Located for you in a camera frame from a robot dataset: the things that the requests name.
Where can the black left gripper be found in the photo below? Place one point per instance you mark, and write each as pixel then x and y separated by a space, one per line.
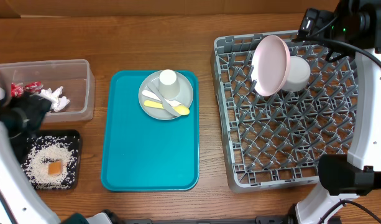
pixel 37 106

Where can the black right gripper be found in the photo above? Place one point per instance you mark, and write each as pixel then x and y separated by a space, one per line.
pixel 320 18

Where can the large red snack wrapper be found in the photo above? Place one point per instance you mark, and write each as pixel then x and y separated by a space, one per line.
pixel 18 89

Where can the white napkin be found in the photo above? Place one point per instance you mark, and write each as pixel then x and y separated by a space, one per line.
pixel 58 101

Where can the grey bowl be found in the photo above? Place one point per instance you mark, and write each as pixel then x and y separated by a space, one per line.
pixel 298 76

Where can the pink plate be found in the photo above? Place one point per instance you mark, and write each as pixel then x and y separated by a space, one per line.
pixel 271 65

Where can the orange food cube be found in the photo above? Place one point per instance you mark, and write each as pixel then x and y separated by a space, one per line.
pixel 55 168

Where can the grey plastic knife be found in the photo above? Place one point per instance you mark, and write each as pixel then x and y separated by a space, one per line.
pixel 165 104

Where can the white paper cup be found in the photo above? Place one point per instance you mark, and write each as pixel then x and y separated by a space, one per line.
pixel 168 84

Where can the yellow plastic spoon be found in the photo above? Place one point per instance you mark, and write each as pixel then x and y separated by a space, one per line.
pixel 180 109

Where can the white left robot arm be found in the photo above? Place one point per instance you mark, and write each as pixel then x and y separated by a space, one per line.
pixel 19 202

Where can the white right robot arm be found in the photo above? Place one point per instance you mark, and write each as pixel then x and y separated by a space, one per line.
pixel 353 29

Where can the black food waste tray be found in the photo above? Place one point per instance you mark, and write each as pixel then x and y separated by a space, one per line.
pixel 75 155

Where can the grey dishwasher rack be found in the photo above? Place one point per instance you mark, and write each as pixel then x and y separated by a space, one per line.
pixel 276 141

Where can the pile of white rice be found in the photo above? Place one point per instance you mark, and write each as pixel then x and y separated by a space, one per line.
pixel 41 155

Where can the clear plastic bin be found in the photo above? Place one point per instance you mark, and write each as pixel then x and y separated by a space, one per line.
pixel 74 76

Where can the teal plastic tray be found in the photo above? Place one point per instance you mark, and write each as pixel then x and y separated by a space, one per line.
pixel 142 153

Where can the grey plate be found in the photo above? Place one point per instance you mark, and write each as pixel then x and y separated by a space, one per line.
pixel 185 95

